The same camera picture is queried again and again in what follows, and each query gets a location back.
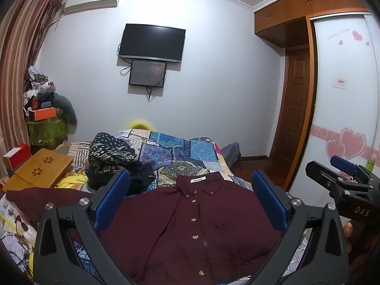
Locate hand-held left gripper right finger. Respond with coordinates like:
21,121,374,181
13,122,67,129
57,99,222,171
251,169,349,285

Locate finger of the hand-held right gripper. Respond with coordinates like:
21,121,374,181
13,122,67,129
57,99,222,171
305,160,345,198
330,155,361,180

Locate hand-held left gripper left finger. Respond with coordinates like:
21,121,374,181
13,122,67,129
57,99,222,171
33,168,131,285

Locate maroon button shirt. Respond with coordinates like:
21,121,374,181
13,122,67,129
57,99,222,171
6,172,285,285

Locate person's right hand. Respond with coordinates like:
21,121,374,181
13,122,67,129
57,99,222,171
344,222,357,254

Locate dark navy garment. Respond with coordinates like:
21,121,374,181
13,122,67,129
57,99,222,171
86,162,156,196

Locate yellow cloth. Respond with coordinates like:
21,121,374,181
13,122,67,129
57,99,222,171
56,169,90,189

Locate navy patterned knit sweater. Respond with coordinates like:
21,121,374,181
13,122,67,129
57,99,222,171
88,132,139,174

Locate grey backpack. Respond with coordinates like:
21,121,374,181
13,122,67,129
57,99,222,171
219,142,242,170

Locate striped bed sheet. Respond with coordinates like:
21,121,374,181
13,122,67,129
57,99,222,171
55,140,93,168

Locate brown wooden door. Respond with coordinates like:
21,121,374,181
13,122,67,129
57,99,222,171
267,46,312,183

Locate yellow round object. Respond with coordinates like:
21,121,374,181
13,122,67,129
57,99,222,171
125,119,153,131

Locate wooden lap table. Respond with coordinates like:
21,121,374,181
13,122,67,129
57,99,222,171
1,148,75,193

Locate blue patchwork quilt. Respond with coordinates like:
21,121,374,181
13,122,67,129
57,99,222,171
71,128,254,274

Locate grey padded jacket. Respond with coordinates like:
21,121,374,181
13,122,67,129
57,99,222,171
53,93,78,127

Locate cartoon print bed sheet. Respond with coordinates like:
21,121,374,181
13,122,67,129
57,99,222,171
0,194,40,276

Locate red box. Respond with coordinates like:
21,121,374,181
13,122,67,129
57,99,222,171
2,144,33,171

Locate orange box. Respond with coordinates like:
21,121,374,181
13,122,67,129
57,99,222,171
33,106,57,122

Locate brown striped curtain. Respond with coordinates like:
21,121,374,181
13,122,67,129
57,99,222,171
0,0,67,179

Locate wooden overhead cabinet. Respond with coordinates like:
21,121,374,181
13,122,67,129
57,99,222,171
254,0,370,48

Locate tangled cables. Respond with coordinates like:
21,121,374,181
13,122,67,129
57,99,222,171
4,233,36,274

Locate small black wall monitor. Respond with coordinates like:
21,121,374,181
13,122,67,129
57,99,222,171
128,60,167,88

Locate black wall television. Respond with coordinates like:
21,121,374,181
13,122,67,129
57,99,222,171
118,23,186,64

